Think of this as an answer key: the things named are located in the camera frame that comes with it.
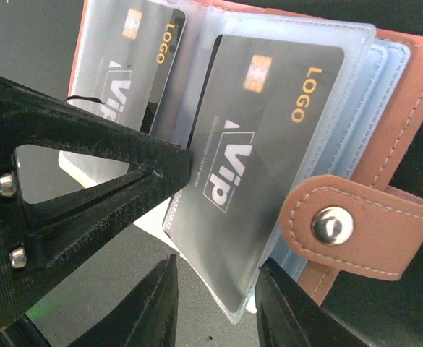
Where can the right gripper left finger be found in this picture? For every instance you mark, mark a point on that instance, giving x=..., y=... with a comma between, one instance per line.
x=147, y=316

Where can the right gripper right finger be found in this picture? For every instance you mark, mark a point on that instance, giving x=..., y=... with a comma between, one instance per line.
x=287, y=316

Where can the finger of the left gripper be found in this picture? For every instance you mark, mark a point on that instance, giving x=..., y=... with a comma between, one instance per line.
x=41, y=244
x=27, y=117

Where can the pink card holder wallet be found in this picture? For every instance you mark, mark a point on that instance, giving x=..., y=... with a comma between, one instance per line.
x=341, y=214

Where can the black vip credit card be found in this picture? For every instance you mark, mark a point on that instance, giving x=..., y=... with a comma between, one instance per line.
x=257, y=113

